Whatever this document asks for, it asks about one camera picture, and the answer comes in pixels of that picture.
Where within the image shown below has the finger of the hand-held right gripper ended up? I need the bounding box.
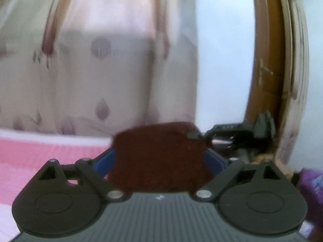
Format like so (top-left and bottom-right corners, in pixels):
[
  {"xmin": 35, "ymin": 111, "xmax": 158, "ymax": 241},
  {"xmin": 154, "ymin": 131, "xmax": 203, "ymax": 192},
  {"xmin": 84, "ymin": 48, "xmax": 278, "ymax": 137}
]
[{"xmin": 187, "ymin": 122, "xmax": 256, "ymax": 148}]

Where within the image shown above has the dark red fuzzy cloth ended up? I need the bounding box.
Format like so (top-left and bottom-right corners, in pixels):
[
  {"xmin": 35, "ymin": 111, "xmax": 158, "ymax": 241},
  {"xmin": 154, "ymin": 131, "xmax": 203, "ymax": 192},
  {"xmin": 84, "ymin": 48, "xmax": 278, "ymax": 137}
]
[{"xmin": 107, "ymin": 121, "xmax": 213, "ymax": 194}]

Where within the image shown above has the pink checked blanket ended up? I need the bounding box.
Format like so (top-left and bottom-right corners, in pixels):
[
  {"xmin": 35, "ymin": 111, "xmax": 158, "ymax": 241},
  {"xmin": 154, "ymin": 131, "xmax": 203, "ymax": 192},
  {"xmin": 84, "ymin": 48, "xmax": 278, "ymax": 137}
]
[{"xmin": 0, "ymin": 128, "xmax": 119, "ymax": 242}]

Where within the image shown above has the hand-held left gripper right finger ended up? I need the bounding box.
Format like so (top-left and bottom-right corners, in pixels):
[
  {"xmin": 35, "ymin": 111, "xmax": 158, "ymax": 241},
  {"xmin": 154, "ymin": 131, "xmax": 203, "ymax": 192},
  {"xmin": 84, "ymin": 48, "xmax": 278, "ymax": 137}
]
[{"xmin": 193, "ymin": 149, "xmax": 291, "ymax": 203}]

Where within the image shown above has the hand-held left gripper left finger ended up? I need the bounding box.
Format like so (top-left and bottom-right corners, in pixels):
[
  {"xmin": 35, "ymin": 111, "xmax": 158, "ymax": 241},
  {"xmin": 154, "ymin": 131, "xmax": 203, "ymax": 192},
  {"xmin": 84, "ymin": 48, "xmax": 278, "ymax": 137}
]
[{"xmin": 37, "ymin": 149, "xmax": 125, "ymax": 202}]

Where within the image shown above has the brown wooden door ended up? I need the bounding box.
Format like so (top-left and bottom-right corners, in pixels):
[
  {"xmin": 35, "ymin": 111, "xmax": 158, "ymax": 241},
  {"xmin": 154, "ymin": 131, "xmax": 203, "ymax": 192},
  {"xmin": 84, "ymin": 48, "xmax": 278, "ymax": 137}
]
[{"xmin": 243, "ymin": 0, "xmax": 287, "ymax": 157}]

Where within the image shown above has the purple cloth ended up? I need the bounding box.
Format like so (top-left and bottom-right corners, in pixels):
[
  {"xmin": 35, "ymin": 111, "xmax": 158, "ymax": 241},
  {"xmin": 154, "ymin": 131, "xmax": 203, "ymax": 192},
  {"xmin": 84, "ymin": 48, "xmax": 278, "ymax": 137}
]
[{"xmin": 296, "ymin": 168, "xmax": 323, "ymax": 208}]

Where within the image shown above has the leaf print curtain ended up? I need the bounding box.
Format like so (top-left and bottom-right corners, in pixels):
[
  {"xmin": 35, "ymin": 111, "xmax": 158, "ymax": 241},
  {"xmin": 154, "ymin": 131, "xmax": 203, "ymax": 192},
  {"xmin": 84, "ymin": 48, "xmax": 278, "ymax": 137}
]
[{"xmin": 0, "ymin": 0, "xmax": 200, "ymax": 137}]

